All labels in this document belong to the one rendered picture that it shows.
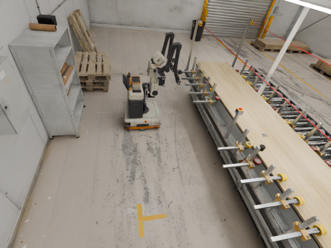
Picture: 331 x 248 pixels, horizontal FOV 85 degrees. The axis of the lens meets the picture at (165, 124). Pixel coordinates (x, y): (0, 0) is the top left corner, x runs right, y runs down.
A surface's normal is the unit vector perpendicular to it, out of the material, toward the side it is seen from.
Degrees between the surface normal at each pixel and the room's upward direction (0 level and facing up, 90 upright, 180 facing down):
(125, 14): 90
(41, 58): 90
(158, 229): 0
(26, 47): 90
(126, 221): 0
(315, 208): 0
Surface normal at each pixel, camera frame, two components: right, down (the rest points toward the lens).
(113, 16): 0.18, 0.68
